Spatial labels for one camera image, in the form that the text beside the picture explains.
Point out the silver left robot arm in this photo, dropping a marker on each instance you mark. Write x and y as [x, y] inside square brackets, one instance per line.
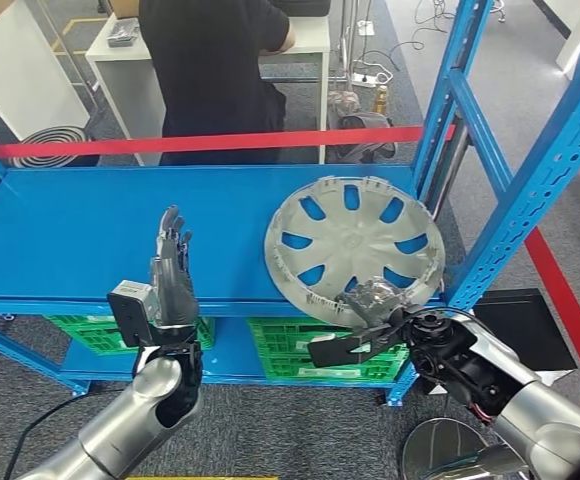
[120, 427]

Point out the person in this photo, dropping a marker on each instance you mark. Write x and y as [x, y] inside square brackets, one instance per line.
[210, 79]

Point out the white desk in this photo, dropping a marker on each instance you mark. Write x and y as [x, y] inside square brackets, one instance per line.
[120, 86]

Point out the cardboard box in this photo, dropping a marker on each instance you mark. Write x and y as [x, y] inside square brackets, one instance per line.
[125, 8]

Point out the yellow drink bottle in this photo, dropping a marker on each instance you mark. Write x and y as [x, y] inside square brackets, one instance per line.
[380, 99]

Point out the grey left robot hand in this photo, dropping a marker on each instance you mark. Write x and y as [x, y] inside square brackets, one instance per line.
[174, 291]

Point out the red barrier tape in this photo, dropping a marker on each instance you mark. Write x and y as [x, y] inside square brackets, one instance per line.
[568, 314]
[95, 144]

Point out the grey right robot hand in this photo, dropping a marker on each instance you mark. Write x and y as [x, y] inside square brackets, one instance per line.
[374, 301]

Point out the blue metal shelf rack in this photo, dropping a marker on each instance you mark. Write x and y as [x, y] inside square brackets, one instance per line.
[95, 232]

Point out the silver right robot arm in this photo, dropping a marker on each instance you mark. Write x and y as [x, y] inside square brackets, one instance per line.
[534, 411]

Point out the white power strip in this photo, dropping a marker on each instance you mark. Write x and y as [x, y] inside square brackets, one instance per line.
[365, 79]

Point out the small grey box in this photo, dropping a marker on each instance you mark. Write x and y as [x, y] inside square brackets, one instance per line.
[122, 32]

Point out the white board panel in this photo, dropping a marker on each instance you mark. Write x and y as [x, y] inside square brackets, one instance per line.
[25, 73]

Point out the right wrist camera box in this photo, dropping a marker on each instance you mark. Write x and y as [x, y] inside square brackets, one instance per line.
[335, 351]

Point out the white cabinet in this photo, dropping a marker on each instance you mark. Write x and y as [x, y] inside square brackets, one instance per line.
[572, 40]

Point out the grey bag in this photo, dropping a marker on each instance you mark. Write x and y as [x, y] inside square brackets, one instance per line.
[365, 132]

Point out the green plastic crate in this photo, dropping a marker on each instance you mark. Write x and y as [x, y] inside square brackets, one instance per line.
[285, 351]
[90, 334]

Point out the silver plastic wheel hubcap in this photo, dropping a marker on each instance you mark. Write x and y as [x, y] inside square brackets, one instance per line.
[355, 238]

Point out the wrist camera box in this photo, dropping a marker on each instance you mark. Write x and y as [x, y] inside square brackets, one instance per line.
[130, 311]
[335, 351]

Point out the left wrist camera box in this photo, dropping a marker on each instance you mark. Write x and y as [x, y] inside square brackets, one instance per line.
[130, 311]

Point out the black floor board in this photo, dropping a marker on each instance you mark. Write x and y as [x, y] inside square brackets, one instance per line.
[525, 328]

